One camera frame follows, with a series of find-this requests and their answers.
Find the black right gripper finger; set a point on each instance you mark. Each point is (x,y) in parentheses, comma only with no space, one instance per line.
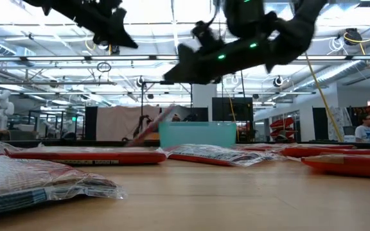
(188,69)

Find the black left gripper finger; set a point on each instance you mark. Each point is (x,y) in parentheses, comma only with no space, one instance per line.
(120,29)

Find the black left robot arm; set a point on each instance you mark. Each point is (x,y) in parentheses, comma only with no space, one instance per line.
(63,8)

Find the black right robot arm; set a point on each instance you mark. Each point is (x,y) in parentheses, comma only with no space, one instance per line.
(291,35)

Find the black monitor screen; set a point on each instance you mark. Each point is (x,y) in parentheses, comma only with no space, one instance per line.
(226,109)

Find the teal plastic basket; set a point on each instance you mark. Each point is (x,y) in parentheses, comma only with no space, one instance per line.
(198,134)

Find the beige fabric screen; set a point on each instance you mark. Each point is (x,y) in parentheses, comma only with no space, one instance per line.
(117,123)

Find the black upright panel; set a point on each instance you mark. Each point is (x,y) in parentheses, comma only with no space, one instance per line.
(91,123)

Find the white humanoid robot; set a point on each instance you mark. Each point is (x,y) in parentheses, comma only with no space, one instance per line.
(0,109)

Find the person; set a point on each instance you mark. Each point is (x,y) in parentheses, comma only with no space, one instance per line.
(365,133)

